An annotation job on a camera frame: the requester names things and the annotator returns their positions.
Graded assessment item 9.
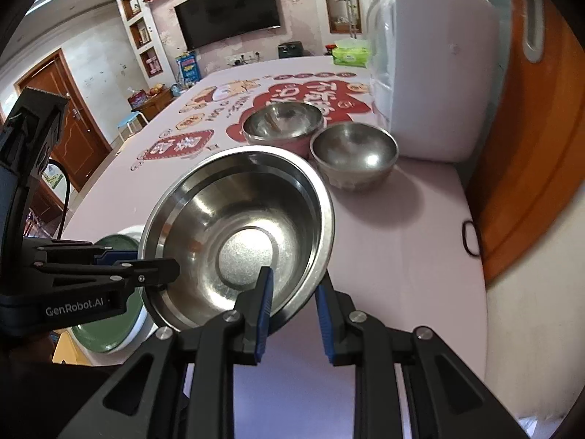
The pink steel bowl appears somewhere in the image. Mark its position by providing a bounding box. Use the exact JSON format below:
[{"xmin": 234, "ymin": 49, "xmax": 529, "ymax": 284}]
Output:
[{"xmin": 241, "ymin": 103, "xmax": 325, "ymax": 156}]

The printed lilac tablecloth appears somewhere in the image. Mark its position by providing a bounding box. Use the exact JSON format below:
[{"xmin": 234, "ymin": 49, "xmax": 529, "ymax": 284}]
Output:
[{"xmin": 59, "ymin": 57, "xmax": 492, "ymax": 439}]

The green plate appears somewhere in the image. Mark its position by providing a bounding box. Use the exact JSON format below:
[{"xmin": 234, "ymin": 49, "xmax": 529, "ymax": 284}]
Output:
[{"xmin": 75, "ymin": 234, "xmax": 147, "ymax": 354}]

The wooden framed wall niche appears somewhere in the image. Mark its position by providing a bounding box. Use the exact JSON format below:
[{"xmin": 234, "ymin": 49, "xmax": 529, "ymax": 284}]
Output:
[{"xmin": 320, "ymin": 0, "xmax": 366, "ymax": 35}]

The black hair tie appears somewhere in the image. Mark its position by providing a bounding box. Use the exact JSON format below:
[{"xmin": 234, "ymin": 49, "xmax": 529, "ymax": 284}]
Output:
[{"xmin": 461, "ymin": 221, "xmax": 480, "ymax": 258}]

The wooden side cabinet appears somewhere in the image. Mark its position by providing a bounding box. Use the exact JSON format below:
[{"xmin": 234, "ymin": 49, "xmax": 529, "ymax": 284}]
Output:
[{"xmin": 137, "ymin": 85, "xmax": 177, "ymax": 122}]

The black wall television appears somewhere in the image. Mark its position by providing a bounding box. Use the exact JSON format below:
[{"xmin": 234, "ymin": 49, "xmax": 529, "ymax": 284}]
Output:
[{"xmin": 175, "ymin": 0, "xmax": 282, "ymax": 51}]

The white countertop dish cabinet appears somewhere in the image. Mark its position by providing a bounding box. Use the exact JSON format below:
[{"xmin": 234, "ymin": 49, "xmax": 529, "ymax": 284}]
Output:
[{"xmin": 366, "ymin": 0, "xmax": 501, "ymax": 163}]

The white wall niche shelving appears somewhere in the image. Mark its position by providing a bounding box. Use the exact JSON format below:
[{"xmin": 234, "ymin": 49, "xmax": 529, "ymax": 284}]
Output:
[{"xmin": 121, "ymin": 0, "xmax": 165, "ymax": 78}]

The brown wooden door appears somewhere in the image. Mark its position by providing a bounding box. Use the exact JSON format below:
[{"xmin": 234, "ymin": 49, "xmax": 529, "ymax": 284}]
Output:
[{"xmin": 14, "ymin": 48, "xmax": 113, "ymax": 193}]

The orange wooden sliding door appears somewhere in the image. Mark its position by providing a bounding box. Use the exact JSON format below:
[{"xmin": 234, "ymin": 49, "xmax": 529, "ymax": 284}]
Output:
[{"xmin": 466, "ymin": 0, "xmax": 585, "ymax": 284}]

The blue and white stool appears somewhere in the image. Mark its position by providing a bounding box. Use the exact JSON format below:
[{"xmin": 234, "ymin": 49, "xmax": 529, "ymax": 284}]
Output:
[{"xmin": 116, "ymin": 110, "xmax": 148, "ymax": 143}]

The green tissue pack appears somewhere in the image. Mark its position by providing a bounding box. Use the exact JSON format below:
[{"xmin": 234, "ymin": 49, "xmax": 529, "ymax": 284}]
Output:
[{"xmin": 331, "ymin": 40, "xmax": 372, "ymax": 67}]

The large steel bowl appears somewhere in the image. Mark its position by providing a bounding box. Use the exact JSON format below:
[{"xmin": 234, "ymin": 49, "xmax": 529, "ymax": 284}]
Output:
[{"xmin": 138, "ymin": 145, "xmax": 336, "ymax": 334}]

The blue printed box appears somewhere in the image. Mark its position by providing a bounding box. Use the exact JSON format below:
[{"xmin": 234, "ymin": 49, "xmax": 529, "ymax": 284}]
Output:
[{"xmin": 175, "ymin": 52, "xmax": 203, "ymax": 85}]

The large plain white plate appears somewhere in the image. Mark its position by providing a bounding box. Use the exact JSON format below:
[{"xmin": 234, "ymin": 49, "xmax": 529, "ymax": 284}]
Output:
[{"xmin": 54, "ymin": 223, "xmax": 158, "ymax": 367}]

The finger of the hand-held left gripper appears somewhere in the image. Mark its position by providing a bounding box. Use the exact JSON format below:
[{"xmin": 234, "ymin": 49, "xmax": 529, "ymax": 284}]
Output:
[
  {"xmin": 32, "ymin": 257, "xmax": 180, "ymax": 291},
  {"xmin": 27, "ymin": 239, "xmax": 140, "ymax": 266}
]

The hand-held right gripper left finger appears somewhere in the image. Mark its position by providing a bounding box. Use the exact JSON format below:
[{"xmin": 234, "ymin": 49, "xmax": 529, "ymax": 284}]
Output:
[{"xmin": 59, "ymin": 265, "xmax": 275, "ymax": 439}]

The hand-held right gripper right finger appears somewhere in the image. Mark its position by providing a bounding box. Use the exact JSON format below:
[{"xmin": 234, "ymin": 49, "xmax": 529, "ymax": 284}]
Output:
[{"xmin": 314, "ymin": 279, "xmax": 531, "ymax": 439}]

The black cable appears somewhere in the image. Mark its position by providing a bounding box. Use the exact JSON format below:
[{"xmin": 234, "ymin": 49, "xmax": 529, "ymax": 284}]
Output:
[{"xmin": 46, "ymin": 159, "xmax": 73, "ymax": 239}]

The small steel bowl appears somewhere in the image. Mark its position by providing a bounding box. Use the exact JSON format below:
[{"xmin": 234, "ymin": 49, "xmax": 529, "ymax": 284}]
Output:
[{"xmin": 309, "ymin": 123, "xmax": 399, "ymax": 192}]

